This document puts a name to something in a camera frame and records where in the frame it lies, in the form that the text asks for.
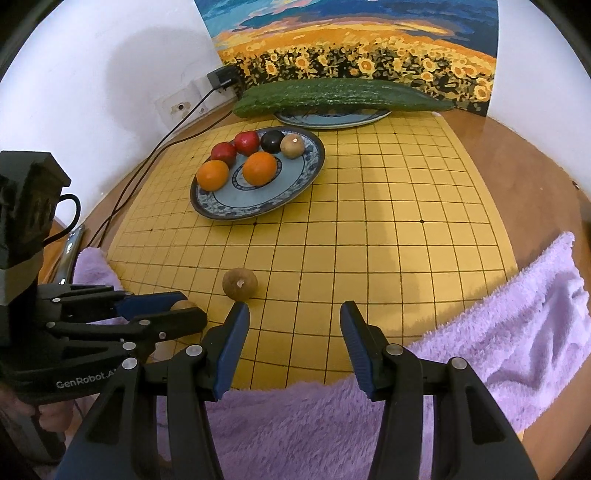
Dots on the white wall plate round port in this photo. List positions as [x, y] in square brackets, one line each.
[178, 108]

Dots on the sunflower field painting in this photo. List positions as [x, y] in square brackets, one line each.
[351, 41]

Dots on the purple fluffy towel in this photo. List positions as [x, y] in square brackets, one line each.
[323, 429]

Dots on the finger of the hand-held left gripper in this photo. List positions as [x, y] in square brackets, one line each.
[184, 321]
[152, 302]

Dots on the green cucumber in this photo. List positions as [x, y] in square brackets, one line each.
[341, 96]

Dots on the red apple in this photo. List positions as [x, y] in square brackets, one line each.
[224, 153]
[246, 143]

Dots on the black power adapter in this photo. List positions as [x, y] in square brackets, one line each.
[222, 77]

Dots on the brown kiwi fruit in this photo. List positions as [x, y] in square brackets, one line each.
[240, 284]
[182, 305]
[292, 146]

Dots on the blue patterned porcelain plate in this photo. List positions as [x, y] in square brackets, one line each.
[281, 194]

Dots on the blue rimmed plate under cucumber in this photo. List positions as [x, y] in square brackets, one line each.
[332, 121]

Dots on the yellow grid game board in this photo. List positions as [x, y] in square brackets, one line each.
[369, 230]

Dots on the white wall power socket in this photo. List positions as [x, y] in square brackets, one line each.
[205, 92]

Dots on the person's left hand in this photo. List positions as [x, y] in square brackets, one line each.
[55, 417]

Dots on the orange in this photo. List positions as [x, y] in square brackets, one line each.
[213, 175]
[260, 168]

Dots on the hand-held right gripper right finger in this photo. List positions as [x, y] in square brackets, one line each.
[358, 350]

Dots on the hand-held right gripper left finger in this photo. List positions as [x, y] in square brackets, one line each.
[233, 350]

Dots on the black plum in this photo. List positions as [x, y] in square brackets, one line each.
[271, 141]

